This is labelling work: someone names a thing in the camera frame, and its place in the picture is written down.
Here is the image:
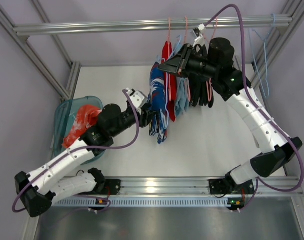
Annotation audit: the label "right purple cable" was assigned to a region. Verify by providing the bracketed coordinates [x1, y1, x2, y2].
[204, 4, 304, 213]

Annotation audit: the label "purple cable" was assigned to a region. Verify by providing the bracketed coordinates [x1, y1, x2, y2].
[204, 4, 304, 213]
[11, 89, 140, 213]

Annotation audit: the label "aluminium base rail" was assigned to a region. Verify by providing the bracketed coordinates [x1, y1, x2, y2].
[107, 176, 304, 198]

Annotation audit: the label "slotted cable duct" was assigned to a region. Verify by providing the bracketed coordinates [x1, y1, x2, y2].
[54, 197, 244, 208]

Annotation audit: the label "aluminium hanging rail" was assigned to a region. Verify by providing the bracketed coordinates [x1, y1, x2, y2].
[13, 14, 293, 37]

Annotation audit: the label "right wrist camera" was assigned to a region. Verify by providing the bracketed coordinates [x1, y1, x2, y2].
[191, 23, 207, 47]

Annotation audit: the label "aluminium frame strut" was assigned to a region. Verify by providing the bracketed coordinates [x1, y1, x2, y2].
[229, 0, 304, 176]
[0, 4, 82, 102]

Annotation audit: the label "black trousers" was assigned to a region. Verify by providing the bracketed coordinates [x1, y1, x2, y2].
[189, 44, 215, 109]

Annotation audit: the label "blue patterned trousers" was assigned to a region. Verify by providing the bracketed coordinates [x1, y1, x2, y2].
[148, 61, 168, 144]

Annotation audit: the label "red trousers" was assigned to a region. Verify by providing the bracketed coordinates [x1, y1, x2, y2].
[161, 41, 178, 123]

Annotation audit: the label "red white garment in basket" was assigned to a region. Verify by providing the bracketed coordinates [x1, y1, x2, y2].
[62, 104, 102, 149]

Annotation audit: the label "left aluminium frame strut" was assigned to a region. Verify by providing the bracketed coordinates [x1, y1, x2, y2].
[0, 4, 82, 102]

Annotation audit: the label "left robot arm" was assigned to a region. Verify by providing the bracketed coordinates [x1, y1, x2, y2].
[14, 103, 157, 218]

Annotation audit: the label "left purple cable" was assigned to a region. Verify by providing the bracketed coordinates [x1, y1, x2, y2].
[11, 89, 140, 213]

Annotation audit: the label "teal plastic basket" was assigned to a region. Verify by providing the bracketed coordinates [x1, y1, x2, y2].
[53, 96, 103, 157]

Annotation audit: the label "empty blue hanger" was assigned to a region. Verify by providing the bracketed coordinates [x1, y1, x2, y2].
[248, 13, 276, 99]

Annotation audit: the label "right aluminium frame strut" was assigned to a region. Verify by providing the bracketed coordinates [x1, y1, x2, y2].
[229, 0, 304, 176]

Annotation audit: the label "light blue trousers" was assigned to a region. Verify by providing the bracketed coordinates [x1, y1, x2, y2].
[174, 77, 191, 118]

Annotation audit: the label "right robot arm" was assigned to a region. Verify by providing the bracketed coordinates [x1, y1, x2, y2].
[158, 37, 303, 195]

